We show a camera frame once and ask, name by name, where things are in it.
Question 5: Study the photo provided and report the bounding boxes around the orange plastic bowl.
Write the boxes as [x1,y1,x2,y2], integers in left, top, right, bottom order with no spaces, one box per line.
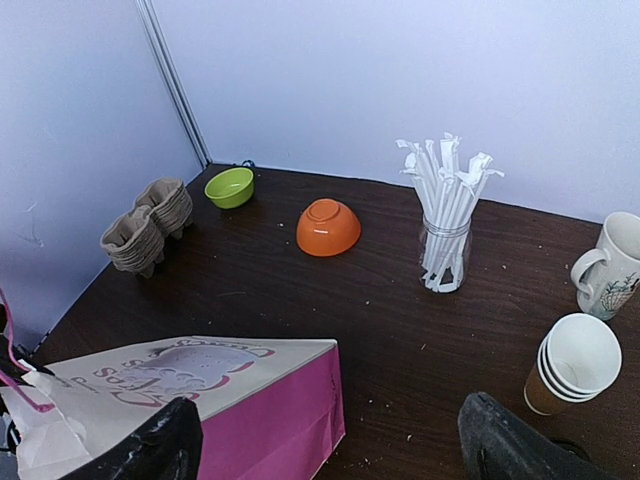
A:
[296,198,362,257]

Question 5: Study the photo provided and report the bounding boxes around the paper cakes bag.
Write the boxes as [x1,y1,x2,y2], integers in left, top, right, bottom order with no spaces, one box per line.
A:
[1,308,346,479]

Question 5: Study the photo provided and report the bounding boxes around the white stirrers in holder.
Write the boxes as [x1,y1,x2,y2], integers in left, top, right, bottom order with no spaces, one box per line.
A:
[395,132,504,294]

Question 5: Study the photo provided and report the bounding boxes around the green plastic bowl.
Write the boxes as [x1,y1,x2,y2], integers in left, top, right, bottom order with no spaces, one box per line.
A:
[204,167,255,210]

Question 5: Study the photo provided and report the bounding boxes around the white ceramic mug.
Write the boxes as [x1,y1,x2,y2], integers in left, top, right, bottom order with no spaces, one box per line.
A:
[570,212,639,321]

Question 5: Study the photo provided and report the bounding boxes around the left aluminium frame post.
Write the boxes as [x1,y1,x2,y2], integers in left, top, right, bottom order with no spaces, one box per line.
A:
[135,0,212,169]

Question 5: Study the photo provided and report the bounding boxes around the stack of brown paper cups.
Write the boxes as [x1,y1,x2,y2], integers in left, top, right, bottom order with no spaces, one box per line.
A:
[523,313,622,416]

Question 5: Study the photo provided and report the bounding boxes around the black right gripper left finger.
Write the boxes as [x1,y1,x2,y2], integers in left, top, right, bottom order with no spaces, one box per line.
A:
[64,397,203,480]

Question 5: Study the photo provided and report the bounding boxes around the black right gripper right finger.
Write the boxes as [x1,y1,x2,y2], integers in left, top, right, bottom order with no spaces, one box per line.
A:
[457,392,614,479]

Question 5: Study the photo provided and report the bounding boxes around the cardboard cup carrier stack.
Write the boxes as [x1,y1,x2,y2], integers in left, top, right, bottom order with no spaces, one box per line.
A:
[100,177,193,278]

